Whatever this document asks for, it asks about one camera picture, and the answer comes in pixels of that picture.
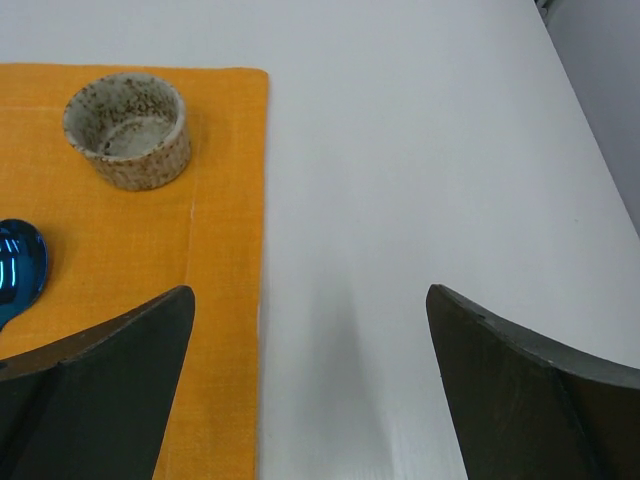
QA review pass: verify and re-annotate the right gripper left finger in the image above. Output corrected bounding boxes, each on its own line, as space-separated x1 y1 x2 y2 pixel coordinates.
1 285 195 479

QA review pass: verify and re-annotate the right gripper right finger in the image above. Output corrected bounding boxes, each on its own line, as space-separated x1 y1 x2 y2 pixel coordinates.
426 284 639 479

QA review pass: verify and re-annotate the orange Mickey Mouse placemat cloth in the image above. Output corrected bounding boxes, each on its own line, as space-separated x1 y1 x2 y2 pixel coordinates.
1 64 268 479

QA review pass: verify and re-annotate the blue metallic spoon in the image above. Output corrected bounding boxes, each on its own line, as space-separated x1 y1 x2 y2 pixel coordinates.
1 219 49 328

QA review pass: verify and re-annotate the small speckled grey cup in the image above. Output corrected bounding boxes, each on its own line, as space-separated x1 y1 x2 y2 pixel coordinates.
62 72 192 191

